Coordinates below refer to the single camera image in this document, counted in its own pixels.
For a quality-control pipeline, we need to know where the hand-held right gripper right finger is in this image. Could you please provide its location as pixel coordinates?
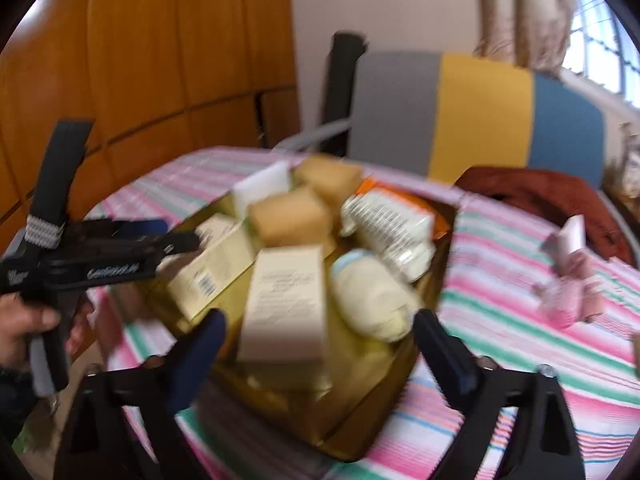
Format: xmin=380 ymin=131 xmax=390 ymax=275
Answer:
xmin=414 ymin=308 xmax=586 ymax=480

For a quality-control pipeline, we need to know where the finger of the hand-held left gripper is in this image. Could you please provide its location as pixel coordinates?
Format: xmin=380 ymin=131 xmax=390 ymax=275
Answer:
xmin=107 ymin=218 xmax=171 ymax=240
xmin=155 ymin=231 xmax=202 ymax=261

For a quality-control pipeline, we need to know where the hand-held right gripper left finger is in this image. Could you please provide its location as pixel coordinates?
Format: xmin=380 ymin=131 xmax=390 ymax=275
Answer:
xmin=52 ymin=308 xmax=228 ymax=480

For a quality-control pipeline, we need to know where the beige box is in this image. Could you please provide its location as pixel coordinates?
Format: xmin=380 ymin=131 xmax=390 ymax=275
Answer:
xmin=237 ymin=245 xmax=328 ymax=366
xmin=195 ymin=212 xmax=242 ymax=250

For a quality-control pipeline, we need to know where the yellow green small box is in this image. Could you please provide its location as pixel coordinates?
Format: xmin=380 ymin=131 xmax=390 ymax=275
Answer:
xmin=167 ymin=232 xmax=258 ymax=323

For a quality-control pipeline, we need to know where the cream rounded pouch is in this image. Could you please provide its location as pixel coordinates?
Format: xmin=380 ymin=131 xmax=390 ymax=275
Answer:
xmin=330 ymin=250 xmax=423 ymax=343

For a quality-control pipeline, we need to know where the white foam block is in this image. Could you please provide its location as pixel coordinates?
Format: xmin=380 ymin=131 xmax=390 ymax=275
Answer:
xmin=542 ymin=214 xmax=587 ymax=263
xmin=231 ymin=160 xmax=296 ymax=221

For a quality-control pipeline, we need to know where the gold cardboard container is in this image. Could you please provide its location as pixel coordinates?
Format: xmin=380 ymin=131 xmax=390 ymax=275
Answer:
xmin=145 ymin=180 xmax=458 ymax=463

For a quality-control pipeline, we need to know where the orange white snack packet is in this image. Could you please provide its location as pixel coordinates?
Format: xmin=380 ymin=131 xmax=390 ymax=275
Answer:
xmin=340 ymin=177 xmax=451 ymax=283

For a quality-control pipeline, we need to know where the person's left hand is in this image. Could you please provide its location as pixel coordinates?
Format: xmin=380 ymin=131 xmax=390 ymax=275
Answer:
xmin=0 ymin=290 xmax=96 ymax=376

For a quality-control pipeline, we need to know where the orange wooden wardrobe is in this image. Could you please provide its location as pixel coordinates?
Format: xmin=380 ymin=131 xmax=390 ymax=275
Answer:
xmin=0 ymin=0 xmax=301 ymax=256

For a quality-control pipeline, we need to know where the red-brown jacket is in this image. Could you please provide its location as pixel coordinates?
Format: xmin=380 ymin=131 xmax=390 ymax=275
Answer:
xmin=457 ymin=166 xmax=636 ymax=266

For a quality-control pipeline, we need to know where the black foam roll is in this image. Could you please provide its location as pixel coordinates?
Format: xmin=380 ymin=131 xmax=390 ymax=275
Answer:
xmin=320 ymin=32 xmax=368 ymax=156

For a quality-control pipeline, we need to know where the grey yellow blue chair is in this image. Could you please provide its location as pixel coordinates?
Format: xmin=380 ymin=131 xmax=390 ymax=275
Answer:
xmin=272 ymin=50 xmax=640 ymax=261

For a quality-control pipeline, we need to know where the cluttered side desk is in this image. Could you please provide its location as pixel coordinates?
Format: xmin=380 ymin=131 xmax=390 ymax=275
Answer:
xmin=602 ymin=122 xmax=640 ymax=196

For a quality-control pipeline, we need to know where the barred window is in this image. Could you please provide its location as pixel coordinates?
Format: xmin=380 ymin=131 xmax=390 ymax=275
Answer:
xmin=562 ymin=0 xmax=640 ymax=111

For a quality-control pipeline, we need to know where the beige patterned curtain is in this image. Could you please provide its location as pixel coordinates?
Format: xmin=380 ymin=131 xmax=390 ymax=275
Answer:
xmin=472 ymin=0 xmax=576 ymax=73

